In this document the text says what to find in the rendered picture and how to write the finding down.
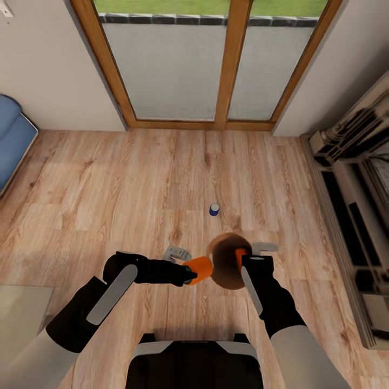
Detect trash can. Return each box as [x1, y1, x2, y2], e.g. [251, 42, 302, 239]
[205, 233, 253, 290]

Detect can of soda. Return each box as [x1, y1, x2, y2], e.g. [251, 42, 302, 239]
[182, 256, 213, 286]
[234, 247, 249, 272]
[209, 203, 220, 216]

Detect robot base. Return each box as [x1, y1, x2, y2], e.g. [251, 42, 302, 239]
[126, 333, 263, 389]

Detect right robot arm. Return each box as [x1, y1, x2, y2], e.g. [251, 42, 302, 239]
[241, 243, 352, 389]

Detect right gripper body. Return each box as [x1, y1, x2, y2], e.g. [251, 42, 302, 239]
[242, 254, 274, 272]

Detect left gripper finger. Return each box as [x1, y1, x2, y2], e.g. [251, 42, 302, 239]
[184, 271, 198, 281]

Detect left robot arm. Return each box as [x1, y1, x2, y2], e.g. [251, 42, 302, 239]
[0, 246, 198, 389]

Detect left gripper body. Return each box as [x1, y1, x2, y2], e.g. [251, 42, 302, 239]
[152, 260, 186, 287]

